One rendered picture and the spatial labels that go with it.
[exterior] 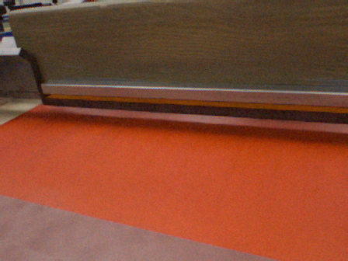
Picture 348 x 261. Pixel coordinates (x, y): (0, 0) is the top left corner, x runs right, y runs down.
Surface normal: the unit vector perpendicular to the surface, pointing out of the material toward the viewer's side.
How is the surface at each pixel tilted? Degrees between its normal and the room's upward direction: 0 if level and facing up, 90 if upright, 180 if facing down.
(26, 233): 0
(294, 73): 90
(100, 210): 0
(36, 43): 90
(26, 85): 90
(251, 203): 0
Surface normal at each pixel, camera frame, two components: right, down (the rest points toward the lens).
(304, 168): -0.10, -0.88
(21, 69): -0.37, 0.46
